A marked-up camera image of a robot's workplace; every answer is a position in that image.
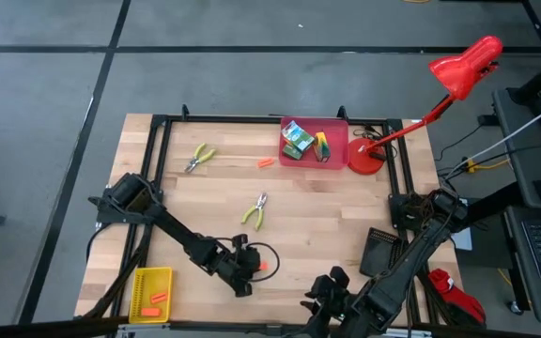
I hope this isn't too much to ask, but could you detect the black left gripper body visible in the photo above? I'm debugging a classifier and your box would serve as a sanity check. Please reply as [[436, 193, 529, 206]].
[[213, 246, 263, 285]]

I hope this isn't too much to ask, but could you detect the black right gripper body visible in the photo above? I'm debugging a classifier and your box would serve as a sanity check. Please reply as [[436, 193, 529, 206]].
[[311, 276, 361, 320]]

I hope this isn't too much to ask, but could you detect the green-handled metal hole punch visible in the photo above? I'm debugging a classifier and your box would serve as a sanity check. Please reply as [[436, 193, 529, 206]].
[[183, 142, 217, 174], [240, 192, 269, 232]]

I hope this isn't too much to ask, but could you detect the black plastic basket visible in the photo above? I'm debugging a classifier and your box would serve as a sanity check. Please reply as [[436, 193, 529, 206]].
[[358, 226, 406, 278]]

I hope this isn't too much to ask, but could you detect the yellow plastic basket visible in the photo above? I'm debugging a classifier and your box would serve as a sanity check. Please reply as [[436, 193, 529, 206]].
[[128, 266, 174, 325]]

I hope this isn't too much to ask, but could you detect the pink translucent plastic bin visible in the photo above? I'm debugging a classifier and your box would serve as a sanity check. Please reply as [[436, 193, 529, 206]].
[[278, 115, 351, 171]]

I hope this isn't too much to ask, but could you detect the red glove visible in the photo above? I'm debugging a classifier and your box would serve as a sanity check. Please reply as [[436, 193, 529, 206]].
[[427, 267, 487, 326]]

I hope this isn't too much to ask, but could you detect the white paper sheet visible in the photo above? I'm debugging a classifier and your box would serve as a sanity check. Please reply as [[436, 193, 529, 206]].
[[451, 229, 474, 253]]

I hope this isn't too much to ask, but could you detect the black metal beam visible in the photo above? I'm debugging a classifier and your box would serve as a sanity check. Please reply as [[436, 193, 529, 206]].
[[462, 180, 525, 231]]

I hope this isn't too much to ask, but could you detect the dark grey side desk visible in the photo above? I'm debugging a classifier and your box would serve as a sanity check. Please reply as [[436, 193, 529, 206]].
[[492, 86, 541, 211], [504, 206, 541, 326]]

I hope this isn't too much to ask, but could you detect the red desk lamp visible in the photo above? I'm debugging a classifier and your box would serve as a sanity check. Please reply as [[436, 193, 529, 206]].
[[348, 35, 504, 177]]

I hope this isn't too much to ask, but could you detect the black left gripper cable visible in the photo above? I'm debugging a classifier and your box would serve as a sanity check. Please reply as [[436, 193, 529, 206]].
[[246, 241, 281, 284]]

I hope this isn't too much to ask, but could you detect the silver aluminium bracket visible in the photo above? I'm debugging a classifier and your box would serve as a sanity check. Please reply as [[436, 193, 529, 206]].
[[377, 327, 434, 338]]

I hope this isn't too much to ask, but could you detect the black metal table frame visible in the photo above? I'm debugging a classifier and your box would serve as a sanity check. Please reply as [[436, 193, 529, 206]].
[[75, 103, 445, 338]]

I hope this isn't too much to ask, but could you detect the black lamp cable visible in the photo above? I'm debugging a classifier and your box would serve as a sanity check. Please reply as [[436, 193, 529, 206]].
[[352, 122, 399, 142]]

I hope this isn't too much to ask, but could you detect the grey braided cable sleeve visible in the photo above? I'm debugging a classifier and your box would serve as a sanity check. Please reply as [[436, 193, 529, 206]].
[[443, 96, 541, 182]]

